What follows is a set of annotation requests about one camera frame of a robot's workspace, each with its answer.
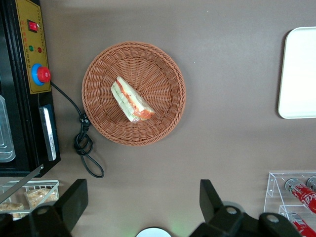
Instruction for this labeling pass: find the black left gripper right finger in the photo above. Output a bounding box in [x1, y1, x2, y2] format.
[190, 179, 303, 237]

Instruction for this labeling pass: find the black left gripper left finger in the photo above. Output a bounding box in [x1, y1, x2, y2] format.
[0, 179, 89, 237]

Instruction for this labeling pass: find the plastic-wrapped triangle sandwich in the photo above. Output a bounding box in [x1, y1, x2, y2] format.
[110, 76, 156, 123]

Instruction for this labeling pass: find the round brown wicker basket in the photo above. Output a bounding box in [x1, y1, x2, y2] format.
[81, 41, 187, 147]

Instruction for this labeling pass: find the cream rectangular serving tray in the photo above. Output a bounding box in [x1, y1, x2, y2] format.
[278, 26, 316, 119]

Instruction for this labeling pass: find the rice crisp snack packet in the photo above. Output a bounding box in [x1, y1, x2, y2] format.
[0, 201, 25, 220]
[24, 187, 60, 210]

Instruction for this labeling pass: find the clear box of bread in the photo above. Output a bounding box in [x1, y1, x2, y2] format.
[0, 179, 60, 221]

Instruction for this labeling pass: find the clear acrylic bottle rack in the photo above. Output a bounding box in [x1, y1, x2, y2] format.
[263, 172, 316, 237]

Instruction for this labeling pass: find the clear plastic container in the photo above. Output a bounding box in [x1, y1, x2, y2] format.
[0, 95, 16, 163]

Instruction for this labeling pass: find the black machine with yellow panel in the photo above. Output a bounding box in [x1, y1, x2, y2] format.
[0, 0, 62, 177]

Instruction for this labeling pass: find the black machine power cable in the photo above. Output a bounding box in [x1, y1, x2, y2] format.
[50, 81, 105, 178]

